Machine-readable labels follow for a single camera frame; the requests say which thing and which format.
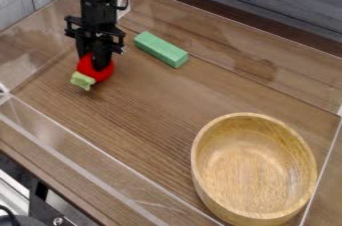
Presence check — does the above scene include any black cable bottom left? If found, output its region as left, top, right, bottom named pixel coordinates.
left=0, top=204, right=26, bottom=226

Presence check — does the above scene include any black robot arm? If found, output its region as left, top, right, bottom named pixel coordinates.
left=64, top=0, right=130, bottom=72

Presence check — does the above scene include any clear acrylic enclosure wall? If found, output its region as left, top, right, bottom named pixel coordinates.
left=0, top=80, right=219, bottom=226

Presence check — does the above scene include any wooden bowl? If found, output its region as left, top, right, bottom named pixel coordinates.
left=191, top=112, right=318, bottom=226

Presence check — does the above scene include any clear acrylic corner bracket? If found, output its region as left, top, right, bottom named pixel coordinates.
left=118, top=0, right=131, bottom=19

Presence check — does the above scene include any black metal table frame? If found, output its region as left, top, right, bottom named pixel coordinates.
left=0, top=152, right=99, bottom=226

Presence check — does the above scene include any red plush tomato green stem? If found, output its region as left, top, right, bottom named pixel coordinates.
left=71, top=52, right=115, bottom=91

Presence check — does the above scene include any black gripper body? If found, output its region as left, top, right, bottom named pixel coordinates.
left=64, top=0, right=126, bottom=54

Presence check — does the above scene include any green rectangular block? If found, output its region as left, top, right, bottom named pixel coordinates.
left=134, top=31, right=189, bottom=68

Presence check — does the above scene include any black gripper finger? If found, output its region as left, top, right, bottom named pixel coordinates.
left=76, top=38, right=94, bottom=57
left=92, top=45, right=112, bottom=72

